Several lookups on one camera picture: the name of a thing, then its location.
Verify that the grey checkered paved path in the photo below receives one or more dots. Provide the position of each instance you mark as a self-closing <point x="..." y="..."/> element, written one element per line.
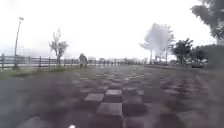
<point x="113" y="90"/>

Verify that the small round bush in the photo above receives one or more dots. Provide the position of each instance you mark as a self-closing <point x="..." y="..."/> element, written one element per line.
<point x="82" y="59"/>

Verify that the tall slender tree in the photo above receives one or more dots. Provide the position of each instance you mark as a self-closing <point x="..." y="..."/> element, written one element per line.
<point x="157" y="40"/>

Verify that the small thin tree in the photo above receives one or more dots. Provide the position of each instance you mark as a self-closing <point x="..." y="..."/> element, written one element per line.
<point x="58" y="47"/>

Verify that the round dark green tree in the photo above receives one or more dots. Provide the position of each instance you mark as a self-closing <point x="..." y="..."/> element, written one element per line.
<point x="182" y="49"/>

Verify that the robot's own part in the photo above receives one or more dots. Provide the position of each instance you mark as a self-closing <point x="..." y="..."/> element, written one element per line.
<point x="71" y="126"/>

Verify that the grass strip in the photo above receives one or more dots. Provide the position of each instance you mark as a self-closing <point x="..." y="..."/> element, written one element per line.
<point x="36" y="71"/>

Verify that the dark green hedge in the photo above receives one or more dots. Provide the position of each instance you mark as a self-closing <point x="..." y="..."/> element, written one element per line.
<point x="208" y="56"/>

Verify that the lamp pole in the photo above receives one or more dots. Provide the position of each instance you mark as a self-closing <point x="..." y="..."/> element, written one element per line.
<point x="16" y="43"/>

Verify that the large dark tree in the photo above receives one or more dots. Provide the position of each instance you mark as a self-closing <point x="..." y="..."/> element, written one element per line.
<point x="213" y="16"/>

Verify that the wooden rail fence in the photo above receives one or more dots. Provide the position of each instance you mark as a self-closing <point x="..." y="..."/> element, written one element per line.
<point x="33" y="61"/>

